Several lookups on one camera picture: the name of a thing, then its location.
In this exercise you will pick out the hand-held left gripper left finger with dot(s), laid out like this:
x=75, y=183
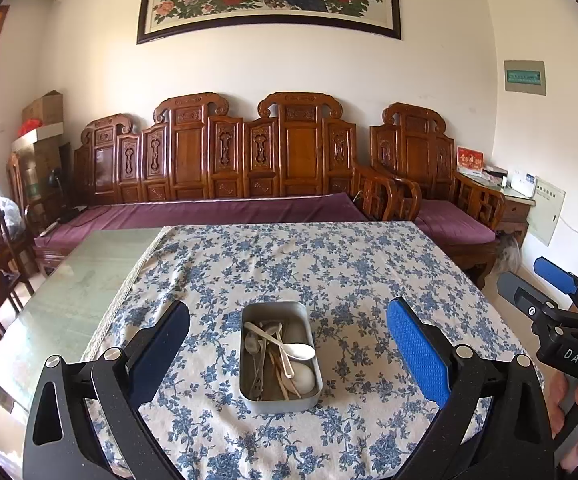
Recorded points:
x=161, y=345

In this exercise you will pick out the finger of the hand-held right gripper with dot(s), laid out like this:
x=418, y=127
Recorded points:
x=554, y=272
x=519, y=290

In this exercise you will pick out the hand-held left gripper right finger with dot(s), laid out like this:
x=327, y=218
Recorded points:
x=416, y=350

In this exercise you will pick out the metal spoon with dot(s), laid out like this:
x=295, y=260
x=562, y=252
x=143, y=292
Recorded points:
x=252, y=345
x=269, y=330

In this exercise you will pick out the metal fork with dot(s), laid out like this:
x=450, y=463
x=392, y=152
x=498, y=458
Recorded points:
x=259, y=385

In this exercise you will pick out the small white spoon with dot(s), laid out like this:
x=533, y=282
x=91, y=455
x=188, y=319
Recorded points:
x=301, y=351

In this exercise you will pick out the large white soup spoon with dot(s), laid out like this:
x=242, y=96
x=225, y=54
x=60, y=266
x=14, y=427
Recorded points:
x=301, y=377

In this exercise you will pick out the wooden chopstick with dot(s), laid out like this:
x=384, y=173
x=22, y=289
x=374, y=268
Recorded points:
x=289, y=391
x=278, y=375

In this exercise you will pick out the rectangular metal box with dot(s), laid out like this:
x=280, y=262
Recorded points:
x=279, y=406

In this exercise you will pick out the white plastic bag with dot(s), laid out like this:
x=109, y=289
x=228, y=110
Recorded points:
x=508, y=252

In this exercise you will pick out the wooden side table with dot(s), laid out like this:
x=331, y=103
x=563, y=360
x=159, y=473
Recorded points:
x=514, y=210

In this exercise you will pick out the white desk phone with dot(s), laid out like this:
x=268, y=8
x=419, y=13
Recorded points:
x=524, y=184

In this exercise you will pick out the square purple seat cushion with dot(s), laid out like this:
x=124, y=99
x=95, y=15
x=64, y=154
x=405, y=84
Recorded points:
x=456, y=220

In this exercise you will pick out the blue floral tablecloth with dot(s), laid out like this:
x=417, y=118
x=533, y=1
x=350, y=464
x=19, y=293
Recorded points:
x=319, y=270

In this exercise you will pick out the long purple seat cushion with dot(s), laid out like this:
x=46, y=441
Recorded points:
x=194, y=212

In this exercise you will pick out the red desk calendar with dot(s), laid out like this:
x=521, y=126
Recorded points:
x=470, y=160

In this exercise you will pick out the carved wooden armchair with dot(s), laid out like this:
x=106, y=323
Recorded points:
x=419, y=150

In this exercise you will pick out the grey green breaker box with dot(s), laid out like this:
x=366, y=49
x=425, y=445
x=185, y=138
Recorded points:
x=524, y=77

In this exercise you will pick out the clear plastic bag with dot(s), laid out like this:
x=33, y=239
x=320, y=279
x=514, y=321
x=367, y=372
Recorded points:
x=6, y=210

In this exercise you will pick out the wooden glass cabinet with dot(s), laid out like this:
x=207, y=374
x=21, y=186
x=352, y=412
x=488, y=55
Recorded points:
x=39, y=175

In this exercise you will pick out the carved wooden sofa bench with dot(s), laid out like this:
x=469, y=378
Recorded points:
x=299, y=150

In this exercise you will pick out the flat white box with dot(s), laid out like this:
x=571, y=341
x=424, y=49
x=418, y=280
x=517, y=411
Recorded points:
x=39, y=139

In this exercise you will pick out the red decoration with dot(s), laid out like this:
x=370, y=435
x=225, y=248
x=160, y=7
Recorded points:
x=31, y=126

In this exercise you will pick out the brown cardboard box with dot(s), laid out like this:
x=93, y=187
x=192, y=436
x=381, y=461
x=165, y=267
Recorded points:
x=44, y=107

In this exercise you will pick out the framed peacock flower painting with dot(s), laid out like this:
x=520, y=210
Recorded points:
x=269, y=10

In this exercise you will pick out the white wall panel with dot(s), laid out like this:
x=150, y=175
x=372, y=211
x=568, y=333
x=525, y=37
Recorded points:
x=546, y=210

